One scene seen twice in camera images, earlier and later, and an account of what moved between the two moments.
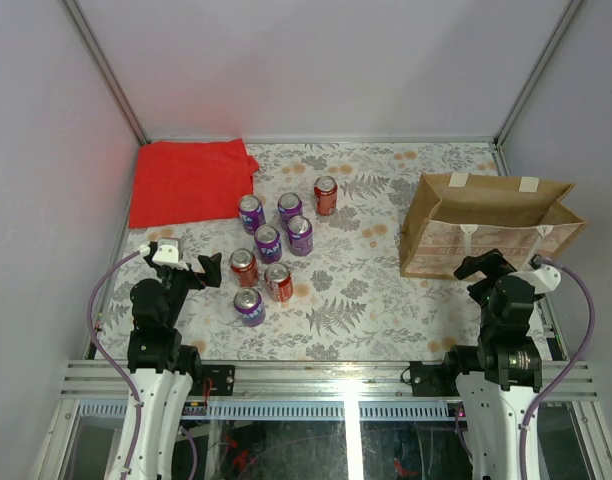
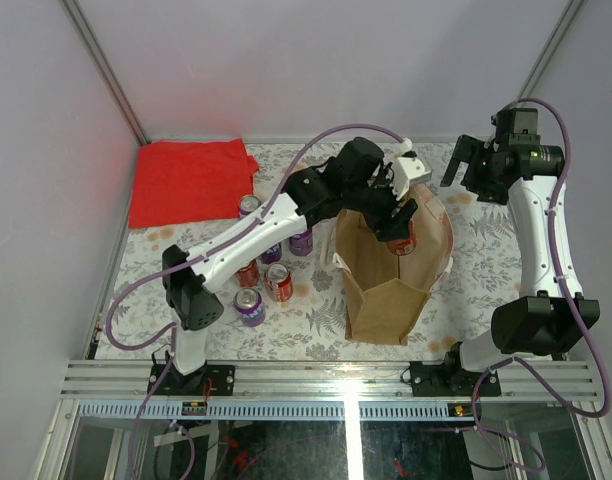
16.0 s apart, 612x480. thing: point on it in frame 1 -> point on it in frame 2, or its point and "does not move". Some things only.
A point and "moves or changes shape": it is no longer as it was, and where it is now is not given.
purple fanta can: [300, 236] does not move
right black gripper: [491, 264] -> [464, 148]
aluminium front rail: [319, 380] does not move
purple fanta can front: [249, 303] does not move
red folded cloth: [189, 181] does not move
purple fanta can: [252, 213] does not move
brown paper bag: [449, 218] moves or changes shape
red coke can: [325, 196] moves or changes shape
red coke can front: [279, 282] does not move
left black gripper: [212, 265] -> [379, 219]
